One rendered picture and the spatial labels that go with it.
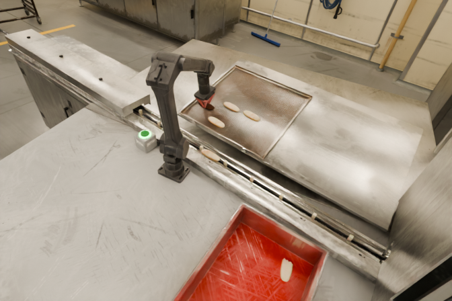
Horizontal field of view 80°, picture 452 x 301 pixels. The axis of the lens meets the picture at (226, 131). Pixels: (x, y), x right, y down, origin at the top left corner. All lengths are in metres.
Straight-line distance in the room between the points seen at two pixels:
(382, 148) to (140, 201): 1.07
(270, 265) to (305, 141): 0.58
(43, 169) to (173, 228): 0.63
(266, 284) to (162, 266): 0.34
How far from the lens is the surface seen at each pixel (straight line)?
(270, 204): 1.10
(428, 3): 4.47
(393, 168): 1.36
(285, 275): 1.02
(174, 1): 4.04
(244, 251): 1.03
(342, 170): 1.26
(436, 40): 4.25
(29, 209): 1.27
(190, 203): 1.12
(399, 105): 2.09
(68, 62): 1.95
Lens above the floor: 1.75
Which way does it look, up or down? 41 degrees down
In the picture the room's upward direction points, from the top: 6 degrees clockwise
